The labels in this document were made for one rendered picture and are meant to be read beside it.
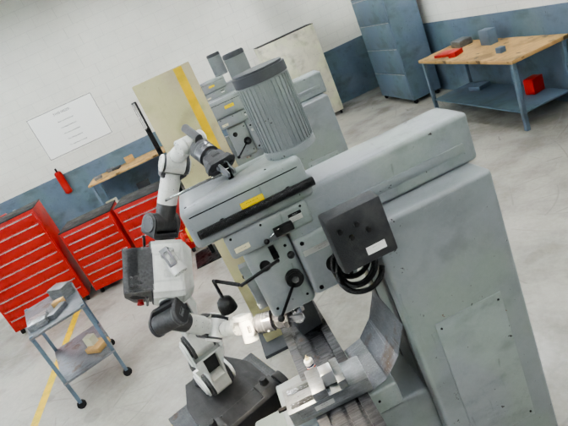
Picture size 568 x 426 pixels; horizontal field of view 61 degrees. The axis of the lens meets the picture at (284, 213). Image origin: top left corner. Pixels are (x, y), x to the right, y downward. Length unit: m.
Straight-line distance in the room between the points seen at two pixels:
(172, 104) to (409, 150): 2.02
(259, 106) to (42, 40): 9.49
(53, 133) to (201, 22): 3.80
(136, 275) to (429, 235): 1.22
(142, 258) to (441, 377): 1.36
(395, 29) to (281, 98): 7.24
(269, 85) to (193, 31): 9.12
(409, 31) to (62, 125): 7.03
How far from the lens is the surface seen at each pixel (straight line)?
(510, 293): 2.18
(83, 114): 10.97
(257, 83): 1.69
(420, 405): 2.36
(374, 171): 1.84
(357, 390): 2.08
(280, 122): 1.71
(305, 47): 10.23
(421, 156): 1.91
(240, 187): 1.70
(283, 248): 1.83
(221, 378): 2.89
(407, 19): 8.98
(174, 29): 10.78
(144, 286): 2.16
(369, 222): 1.59
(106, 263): 6.94
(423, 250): 1.88
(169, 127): 3.51
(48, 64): 11.02
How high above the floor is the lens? 2.35
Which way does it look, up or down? 21 degrees down
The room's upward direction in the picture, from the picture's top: 25 degrees counter-clockwise
